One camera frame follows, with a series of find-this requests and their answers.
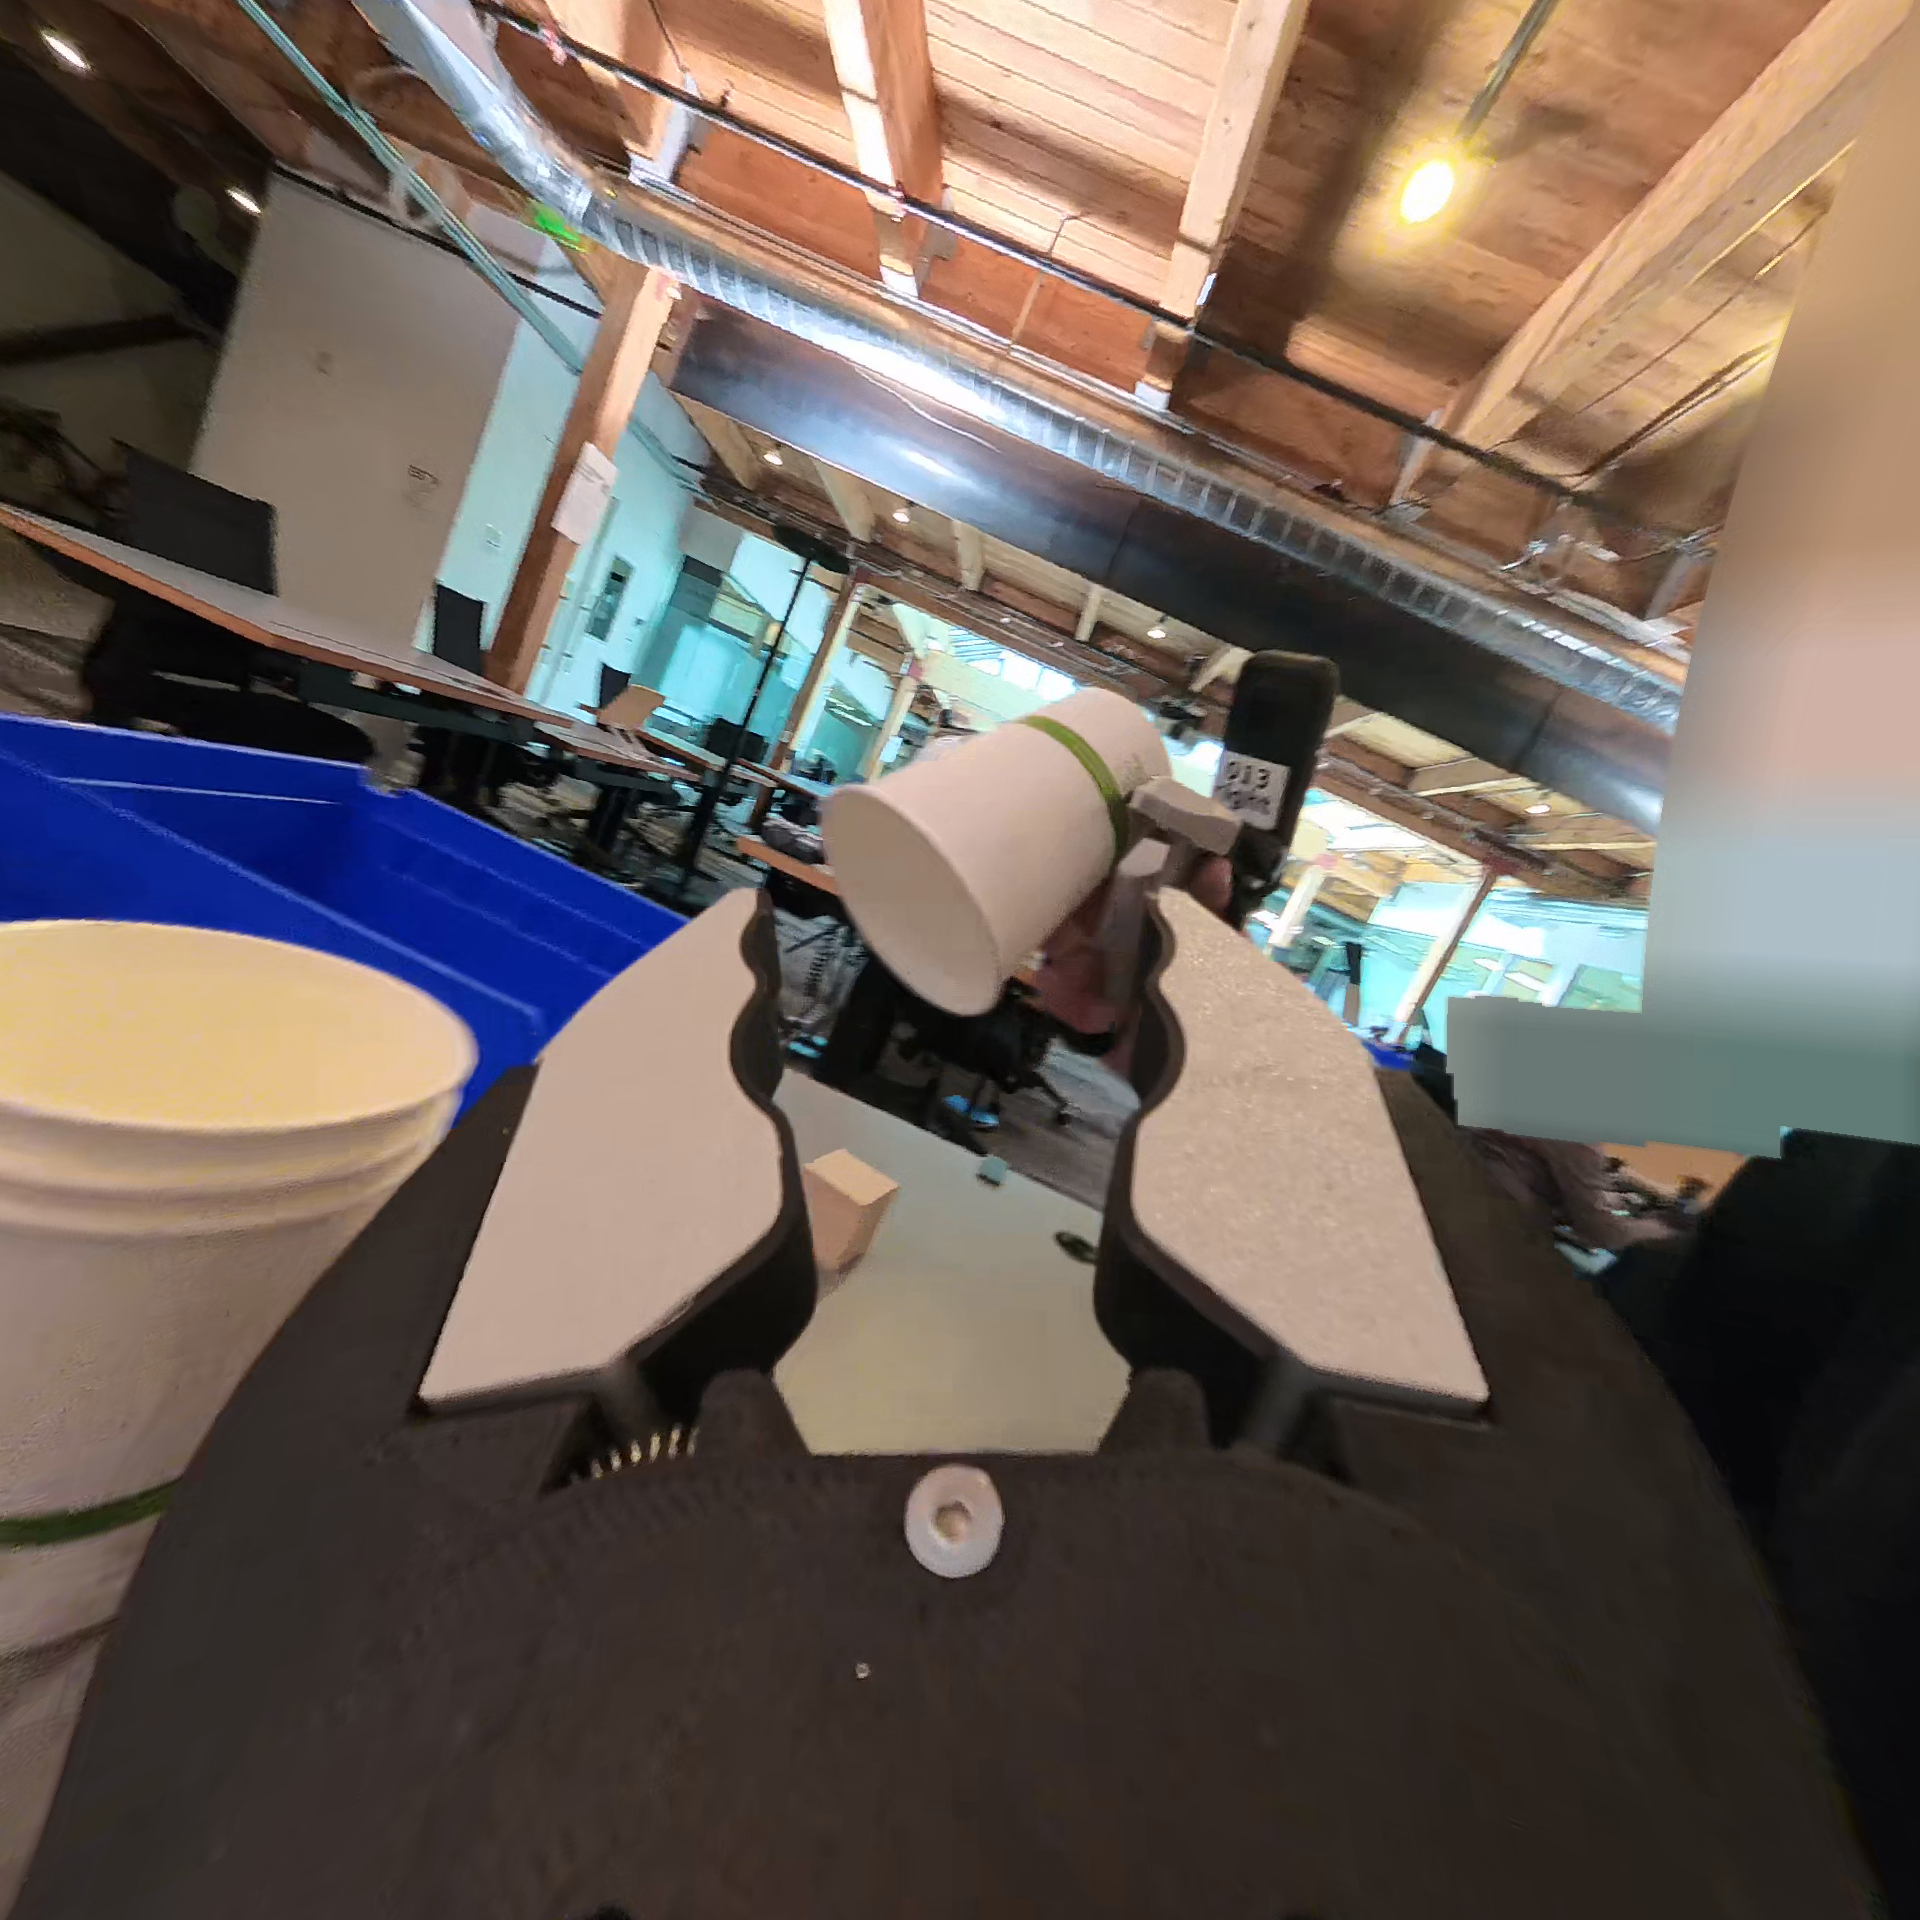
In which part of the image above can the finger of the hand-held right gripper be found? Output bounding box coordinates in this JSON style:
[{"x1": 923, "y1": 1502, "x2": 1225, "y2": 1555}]
[
  {"x1": 1099, "y1": 835, "x2": 1206, "y2": 1039},
  {"x1": 1128, "y1": 775, "x2": 1248, "y2": 860}
]

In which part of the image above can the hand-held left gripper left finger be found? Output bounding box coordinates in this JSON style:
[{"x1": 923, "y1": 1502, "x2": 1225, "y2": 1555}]
[{"x1": 417, "y1": 883, "x2": 822, "y2": 1429}]

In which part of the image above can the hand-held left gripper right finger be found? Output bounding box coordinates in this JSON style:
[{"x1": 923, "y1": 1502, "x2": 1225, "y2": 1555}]
[{"x1": 1092, "y1": 883, "x2": 1494, "y2": 1452}]

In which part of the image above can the white paper cup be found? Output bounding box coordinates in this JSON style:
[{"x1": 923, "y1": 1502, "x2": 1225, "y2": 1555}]
[
  {"x1": 0, "y1": 1139, "x2": 456, "y2": 1210},
  {"x1": 0, "y1": 917, "x2": 480, "y2": 1169},
  {"x1": 820, "y1": 684, "x2": 1179, "y2": 1019},
  {"x1": 0, "y1": 1183, "x2": 441, "y2": 1787}
]

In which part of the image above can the white desk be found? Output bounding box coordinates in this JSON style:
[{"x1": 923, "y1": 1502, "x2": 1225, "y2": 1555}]
[{"x1": 771, "y1": 1070, "x2": 1138, "y2": 1455}]

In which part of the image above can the long wooden office desk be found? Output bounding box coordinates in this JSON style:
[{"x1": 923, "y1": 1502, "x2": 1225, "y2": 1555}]
[{"x1": 0, "y1": 499, "x2": 564, "y2": 729}]

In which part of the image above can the person's right hand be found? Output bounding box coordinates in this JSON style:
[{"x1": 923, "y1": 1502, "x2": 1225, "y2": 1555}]
[{"x1": 1032, "y1": 900, "x2": 1140, "y2": 1056}]

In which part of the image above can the black swivel chair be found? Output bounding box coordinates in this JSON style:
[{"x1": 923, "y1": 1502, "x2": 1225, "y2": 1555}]
[{"x1": 833, "y1": 944, "x2": 1074, "y2": 1149}]

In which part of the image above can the wooden cube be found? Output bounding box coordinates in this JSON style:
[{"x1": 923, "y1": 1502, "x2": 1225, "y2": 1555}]
[{"x1": 800, "y1": 1149, "x2": 905, "y2": 1279}]

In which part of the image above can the black pole lamp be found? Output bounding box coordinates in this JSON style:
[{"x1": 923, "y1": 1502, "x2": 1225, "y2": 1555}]
[{"x1": 682, "y1": 542, "x2": 852, "y2": 894}]

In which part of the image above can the blue plastic bin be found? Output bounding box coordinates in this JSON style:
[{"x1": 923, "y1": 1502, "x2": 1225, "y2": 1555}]
[{"x1": 0, "y1": 709, "x2": 695, "y2": 1085}]

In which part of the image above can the person's black clothing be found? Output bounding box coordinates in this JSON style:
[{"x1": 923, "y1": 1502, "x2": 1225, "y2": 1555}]
[{"x1": 1500, "y1": 1122, "x2": 1920, "y2": 1920}]

